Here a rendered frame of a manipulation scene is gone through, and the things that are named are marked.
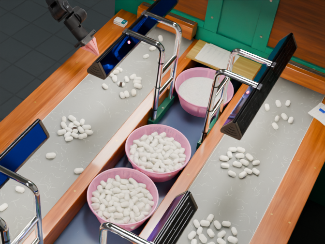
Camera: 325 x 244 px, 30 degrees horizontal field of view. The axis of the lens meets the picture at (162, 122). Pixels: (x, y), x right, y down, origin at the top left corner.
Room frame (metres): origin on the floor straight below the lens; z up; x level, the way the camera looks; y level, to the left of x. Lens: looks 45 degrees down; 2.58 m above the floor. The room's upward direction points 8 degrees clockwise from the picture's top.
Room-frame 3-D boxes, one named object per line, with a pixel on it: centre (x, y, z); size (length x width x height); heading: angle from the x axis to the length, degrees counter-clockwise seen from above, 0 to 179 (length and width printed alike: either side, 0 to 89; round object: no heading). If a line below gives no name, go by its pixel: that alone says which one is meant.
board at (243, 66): (2.25, -0.24, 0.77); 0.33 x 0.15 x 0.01; 68
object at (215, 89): (1.81, -0.28, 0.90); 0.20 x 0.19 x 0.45; 158
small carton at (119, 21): (2.43, 0.28, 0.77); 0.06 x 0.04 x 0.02; 68
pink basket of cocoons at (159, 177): (1.64, 0.00, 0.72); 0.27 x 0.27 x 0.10
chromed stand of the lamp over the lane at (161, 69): (1.96, 0.09, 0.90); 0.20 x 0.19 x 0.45; 158
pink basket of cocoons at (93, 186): (1.38, 0.11, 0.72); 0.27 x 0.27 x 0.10
